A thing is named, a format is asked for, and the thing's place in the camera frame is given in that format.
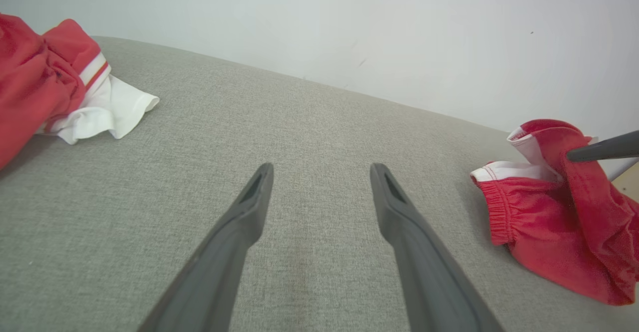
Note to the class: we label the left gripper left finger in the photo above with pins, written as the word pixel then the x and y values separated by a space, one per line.
pixel 219 262

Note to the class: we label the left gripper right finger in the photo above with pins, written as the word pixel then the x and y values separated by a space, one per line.
pixel 429 277

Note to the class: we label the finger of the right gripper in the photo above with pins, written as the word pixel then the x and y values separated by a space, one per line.
pixel 609 148

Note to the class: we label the red basketball shorts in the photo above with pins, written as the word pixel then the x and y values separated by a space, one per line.
pixel 559 232

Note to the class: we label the red and white jersey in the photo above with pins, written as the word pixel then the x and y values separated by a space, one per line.
pixel 30 82

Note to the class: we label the grey fabric sofa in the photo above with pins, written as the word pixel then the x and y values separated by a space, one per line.
pixel 299 122

